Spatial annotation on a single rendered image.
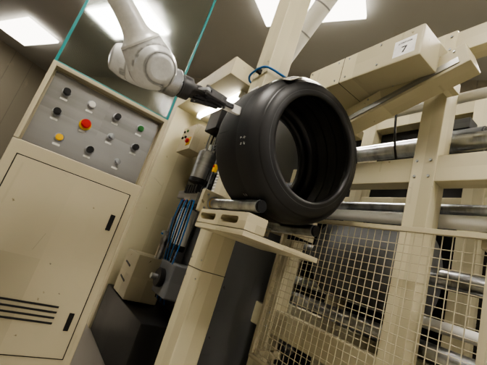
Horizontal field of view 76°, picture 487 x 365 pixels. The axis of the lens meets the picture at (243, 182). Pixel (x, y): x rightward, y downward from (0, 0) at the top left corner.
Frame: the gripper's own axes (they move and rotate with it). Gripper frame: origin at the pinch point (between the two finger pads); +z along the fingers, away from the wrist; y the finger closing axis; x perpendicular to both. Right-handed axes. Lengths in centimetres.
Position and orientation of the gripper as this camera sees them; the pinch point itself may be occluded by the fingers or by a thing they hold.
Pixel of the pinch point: (231, 108)
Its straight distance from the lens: 113.3
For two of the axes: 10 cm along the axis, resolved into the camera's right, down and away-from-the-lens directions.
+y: -5.6, 0.3, 8.3
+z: 8.1, 2.4, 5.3
